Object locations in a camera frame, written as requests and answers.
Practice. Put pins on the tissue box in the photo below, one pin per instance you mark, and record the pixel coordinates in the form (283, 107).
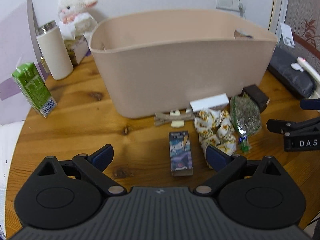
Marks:
(77, 49)

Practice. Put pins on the cream thermos bottle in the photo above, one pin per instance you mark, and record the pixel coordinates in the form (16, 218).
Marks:
(53, 50)

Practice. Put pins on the blue cartoon card box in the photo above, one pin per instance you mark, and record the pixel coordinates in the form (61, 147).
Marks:
(180, 154)

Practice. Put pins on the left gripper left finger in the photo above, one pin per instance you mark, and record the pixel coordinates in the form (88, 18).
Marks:
(91, 168)

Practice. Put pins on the white wall switch socket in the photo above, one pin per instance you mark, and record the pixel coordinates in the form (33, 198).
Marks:
(231, 5)

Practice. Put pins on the yellow floral scrunchie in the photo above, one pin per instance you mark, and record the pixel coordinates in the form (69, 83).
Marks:
(215, 129)

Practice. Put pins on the white plush sheep toy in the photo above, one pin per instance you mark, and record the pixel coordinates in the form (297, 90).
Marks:
(75, 19)

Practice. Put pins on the small black box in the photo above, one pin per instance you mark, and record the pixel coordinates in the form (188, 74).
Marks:
(257, 96)

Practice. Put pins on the white phone stand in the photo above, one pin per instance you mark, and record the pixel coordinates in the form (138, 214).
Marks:
(287, 35)

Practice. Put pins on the white rectangular box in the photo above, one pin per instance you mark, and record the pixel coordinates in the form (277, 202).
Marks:
(218, 102)

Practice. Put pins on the green drink carton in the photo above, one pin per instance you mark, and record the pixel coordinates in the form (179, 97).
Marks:
(34, 89)

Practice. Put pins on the beige plastic storage bin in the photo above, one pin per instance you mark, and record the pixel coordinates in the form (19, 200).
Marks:
(159, 61)

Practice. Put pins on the wooden hair clip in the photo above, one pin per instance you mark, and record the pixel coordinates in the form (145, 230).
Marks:
(175, 118)

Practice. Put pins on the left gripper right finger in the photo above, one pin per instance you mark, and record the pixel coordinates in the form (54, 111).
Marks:
(229, 168)

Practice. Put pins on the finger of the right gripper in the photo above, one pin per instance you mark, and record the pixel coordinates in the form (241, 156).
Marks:
(310, 104)
(308, 128)

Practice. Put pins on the lilac headboard panel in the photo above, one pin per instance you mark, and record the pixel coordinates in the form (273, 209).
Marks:
(18, 45)

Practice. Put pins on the dark grey fabric pouch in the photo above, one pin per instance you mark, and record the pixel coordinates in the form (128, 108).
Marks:
(300, 84)

